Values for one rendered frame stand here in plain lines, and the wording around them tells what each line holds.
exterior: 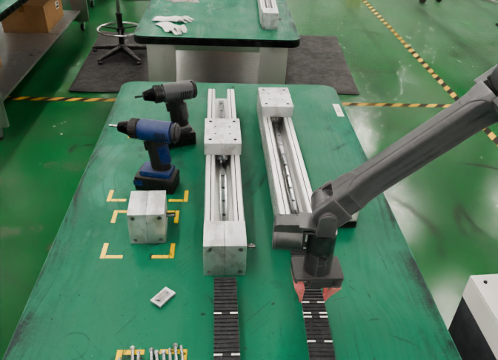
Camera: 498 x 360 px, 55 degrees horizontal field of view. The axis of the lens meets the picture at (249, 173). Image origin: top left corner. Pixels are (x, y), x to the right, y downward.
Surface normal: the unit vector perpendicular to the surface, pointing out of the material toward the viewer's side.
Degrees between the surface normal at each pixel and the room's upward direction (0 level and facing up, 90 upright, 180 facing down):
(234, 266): 90
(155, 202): 0
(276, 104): 0
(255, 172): 0
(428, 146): 87
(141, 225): 90
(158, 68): 90
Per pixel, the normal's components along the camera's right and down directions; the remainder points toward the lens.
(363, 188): 0.00, 0.42
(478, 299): -1.00, -0.01
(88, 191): 0.04, -0.83
